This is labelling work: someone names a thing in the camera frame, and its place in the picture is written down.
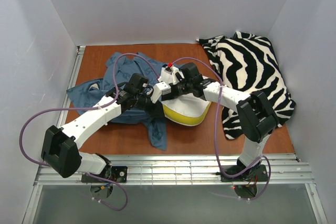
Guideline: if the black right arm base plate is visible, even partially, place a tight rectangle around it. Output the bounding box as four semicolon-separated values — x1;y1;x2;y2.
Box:
216;165;268;182

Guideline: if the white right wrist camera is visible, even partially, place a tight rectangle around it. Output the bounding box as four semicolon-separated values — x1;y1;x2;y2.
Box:
161;63;180;85

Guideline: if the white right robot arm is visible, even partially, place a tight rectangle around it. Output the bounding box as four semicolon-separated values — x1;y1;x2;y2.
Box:
161;62;279;179

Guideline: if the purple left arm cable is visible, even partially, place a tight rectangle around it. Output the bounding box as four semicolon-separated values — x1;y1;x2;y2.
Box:
18;53;161;211

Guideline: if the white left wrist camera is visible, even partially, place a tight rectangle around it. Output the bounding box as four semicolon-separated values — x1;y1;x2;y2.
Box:
151;81;171;103

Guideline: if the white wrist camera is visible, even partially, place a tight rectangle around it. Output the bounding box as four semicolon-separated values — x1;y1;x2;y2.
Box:
161;63;180;85
151;81;171;103

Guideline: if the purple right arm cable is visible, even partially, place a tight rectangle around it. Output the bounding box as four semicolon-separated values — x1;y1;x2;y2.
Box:
172;57;271;201

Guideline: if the aluminium mounting rail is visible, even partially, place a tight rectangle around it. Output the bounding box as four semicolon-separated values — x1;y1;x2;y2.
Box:
33;153;315;186

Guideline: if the zebra print blanket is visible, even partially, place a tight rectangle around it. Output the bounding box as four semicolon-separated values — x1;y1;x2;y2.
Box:
197;31;296;128

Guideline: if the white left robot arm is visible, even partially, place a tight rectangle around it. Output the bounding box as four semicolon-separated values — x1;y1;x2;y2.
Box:
41;73;171;179

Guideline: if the blue letter print pillowcase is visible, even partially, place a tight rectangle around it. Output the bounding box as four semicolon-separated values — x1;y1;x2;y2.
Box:
66;51;169;152

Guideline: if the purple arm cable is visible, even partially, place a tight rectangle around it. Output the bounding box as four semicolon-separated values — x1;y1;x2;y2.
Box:
18;53;161;211
172;57;271;201

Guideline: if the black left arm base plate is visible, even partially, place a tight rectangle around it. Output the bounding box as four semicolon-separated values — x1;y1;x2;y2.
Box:
81;166;128;183

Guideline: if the white pillow with yellow edge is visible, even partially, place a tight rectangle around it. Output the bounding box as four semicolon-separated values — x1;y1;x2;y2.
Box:
160;63;211;127

